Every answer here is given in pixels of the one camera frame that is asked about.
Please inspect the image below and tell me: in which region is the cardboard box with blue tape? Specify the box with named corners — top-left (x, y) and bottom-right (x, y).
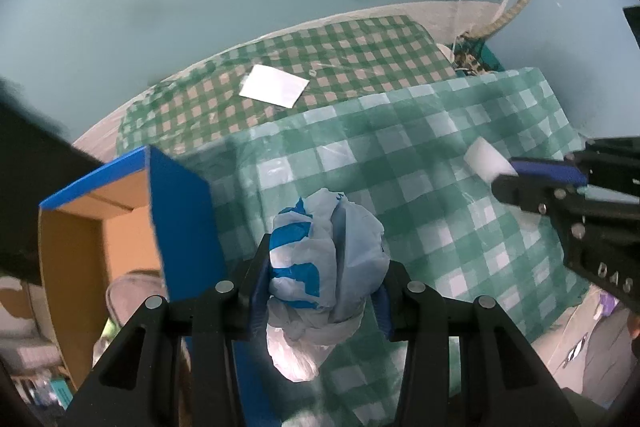
top-left (39, 145), bottom-right (283, 427)

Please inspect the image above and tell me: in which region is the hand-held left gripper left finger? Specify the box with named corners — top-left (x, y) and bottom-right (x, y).
top-left (64, 233), bottom-right (274, 427)

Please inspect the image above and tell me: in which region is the white blue plastic bag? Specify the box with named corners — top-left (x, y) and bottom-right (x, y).
top-left (265, 188), bottom-right (391, 383)

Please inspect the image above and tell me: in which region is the teal checkered cloth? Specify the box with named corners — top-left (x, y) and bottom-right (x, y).
top-left (177, 67), bottom-right (593, 427)

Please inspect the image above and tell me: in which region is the black wardrobe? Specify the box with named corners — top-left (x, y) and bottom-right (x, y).
top-left (0, 77), bottom-right (109, 289)

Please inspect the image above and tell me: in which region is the white foam sponge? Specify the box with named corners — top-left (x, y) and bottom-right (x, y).
top-left (462, 137), bottom-right (519, 184)

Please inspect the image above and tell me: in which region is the grey clothing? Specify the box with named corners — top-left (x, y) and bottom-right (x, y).
top-left (582, 307), bottom-right (640, 409)

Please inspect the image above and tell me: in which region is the white paper sheet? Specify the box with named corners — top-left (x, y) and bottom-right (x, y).
top-left (238, 65), bottom-right (310, 108)

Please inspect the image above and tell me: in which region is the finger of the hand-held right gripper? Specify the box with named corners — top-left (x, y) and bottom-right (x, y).
top-left (509, 136), bottom-right (640, 188)
top-left (491, 174), bottom-right (640, 304)

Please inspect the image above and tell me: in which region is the dark green checkered sheet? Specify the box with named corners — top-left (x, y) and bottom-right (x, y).
top-left (116, 14), bottom-right (458, 158)

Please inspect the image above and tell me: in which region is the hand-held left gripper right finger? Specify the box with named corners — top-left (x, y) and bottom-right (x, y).
top-left (371, 258), bottom-right (582, 427)

